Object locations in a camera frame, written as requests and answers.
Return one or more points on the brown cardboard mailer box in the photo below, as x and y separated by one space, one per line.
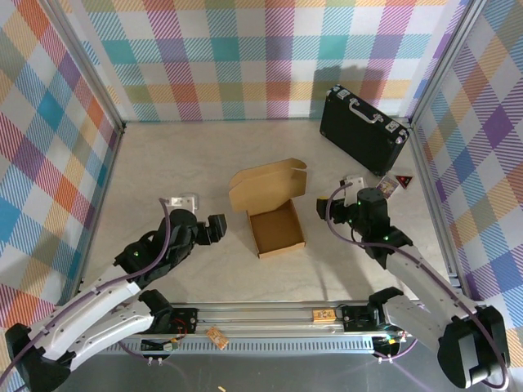
269 192

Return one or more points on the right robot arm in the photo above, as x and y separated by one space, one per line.
470 347

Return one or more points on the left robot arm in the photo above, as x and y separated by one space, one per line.
94 322

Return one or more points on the small purple card box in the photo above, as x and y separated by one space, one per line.
388 187

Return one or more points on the black red triangle sticker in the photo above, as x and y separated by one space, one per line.
403 181

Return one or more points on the small orange printed tag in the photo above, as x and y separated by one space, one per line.
216 337

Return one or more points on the small orange rectangular board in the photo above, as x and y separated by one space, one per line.
324 316

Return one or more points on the small green yellow connector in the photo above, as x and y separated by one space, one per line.
390 339
171 345

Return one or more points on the grey metal panel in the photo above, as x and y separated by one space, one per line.
286 371

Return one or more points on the aluminium frame side rail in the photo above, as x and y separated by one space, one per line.
435 204
104 192

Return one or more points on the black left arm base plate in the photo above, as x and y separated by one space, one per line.
186 320

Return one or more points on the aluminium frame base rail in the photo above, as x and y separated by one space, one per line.
265 316

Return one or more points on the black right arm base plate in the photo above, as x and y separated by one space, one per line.
351 318

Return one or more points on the aluminium frame post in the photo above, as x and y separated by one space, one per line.
446 61
83 61

